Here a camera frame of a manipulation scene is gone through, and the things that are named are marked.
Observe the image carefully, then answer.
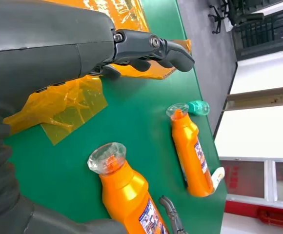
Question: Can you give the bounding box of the white plastic bottle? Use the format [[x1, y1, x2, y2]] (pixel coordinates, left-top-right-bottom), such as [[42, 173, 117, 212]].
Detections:
[[211, 167, 225, 192]]

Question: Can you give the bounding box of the yellow plastic sheet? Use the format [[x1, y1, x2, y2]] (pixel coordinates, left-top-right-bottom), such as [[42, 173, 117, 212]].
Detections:
[[3, 0, 192, 146]]

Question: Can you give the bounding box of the brown wall ledge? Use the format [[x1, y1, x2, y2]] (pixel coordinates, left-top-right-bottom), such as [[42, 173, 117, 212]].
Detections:
[[222, 85, 283, 112]]

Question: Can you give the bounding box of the black office chair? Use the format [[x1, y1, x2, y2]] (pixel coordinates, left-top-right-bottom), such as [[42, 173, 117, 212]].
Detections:
[[208, 0, 244, 35]]

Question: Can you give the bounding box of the red and grey cabinet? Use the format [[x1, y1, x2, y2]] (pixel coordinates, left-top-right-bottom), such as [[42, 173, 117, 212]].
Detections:
[[219, 156, 283, 231]]

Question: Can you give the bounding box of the black metal rack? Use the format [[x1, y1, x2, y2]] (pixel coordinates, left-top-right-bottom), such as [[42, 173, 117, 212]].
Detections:
[[231, 4, 283, 60]]

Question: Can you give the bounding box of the teal plastic bottle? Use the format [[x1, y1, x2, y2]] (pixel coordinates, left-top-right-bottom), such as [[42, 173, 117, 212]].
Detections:
[[186, 100, 210, 116]]

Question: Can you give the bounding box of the orange detergent bottle clear cap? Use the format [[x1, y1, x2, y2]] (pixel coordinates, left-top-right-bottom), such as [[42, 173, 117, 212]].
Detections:
[[87, 142, 169, 234], [166, 102, 215, 198]]

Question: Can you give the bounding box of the green table mat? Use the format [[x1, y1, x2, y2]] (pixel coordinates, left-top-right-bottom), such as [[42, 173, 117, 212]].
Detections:
[[3, 0, 227, 234]]

